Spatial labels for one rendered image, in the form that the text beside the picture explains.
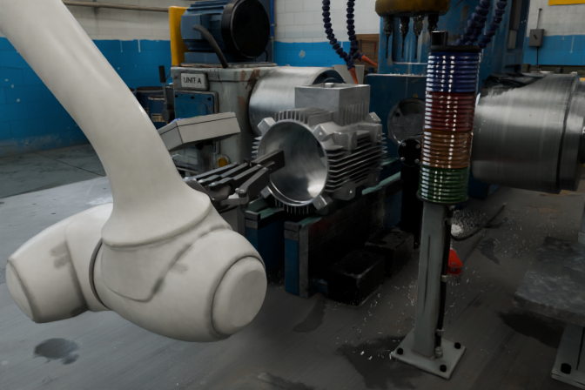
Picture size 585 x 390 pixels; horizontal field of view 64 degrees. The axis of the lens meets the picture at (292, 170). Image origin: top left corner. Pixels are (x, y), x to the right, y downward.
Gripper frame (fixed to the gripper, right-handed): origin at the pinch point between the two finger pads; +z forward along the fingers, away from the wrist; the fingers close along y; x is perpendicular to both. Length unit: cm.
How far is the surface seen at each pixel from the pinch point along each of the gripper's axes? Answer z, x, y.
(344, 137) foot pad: 10.1, -2.6, -8.9
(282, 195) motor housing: 6.5, 9.0, 3.0
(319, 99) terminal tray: 15.3, -7.6, -0.9
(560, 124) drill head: 41, 1, -37
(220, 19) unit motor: 49, -21, 55
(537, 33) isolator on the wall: 558, 42, 56
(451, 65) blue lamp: -2.2, -17.3, -30.8
